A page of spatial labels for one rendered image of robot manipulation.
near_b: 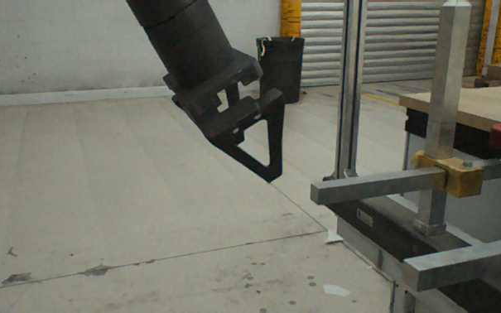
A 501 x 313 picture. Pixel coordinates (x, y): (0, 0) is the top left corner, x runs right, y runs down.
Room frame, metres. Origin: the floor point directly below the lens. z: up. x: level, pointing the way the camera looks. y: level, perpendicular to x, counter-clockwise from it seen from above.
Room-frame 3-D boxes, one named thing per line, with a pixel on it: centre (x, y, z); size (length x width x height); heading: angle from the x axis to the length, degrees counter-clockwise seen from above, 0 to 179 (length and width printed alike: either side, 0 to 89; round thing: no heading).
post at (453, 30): (0.93, -0.36, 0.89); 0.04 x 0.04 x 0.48; 21
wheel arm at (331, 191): (0.87, -0.32, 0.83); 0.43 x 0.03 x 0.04; 111
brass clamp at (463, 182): (0.91, -0.37, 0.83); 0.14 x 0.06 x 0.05; 21
